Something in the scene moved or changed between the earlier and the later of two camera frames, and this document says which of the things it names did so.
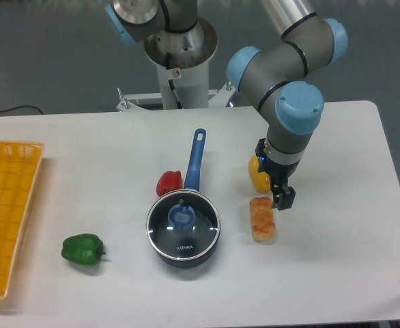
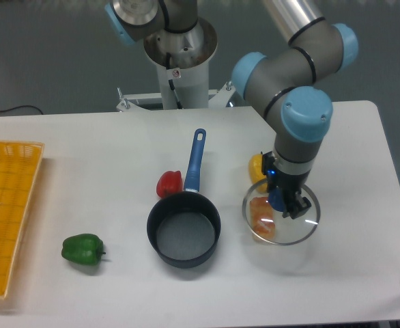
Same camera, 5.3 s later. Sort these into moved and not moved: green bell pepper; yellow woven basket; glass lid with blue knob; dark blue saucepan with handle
Moved: glass lid with blue knob
Not moved: green bell pepper; dark blue saucepan with handle; yellow woven basket
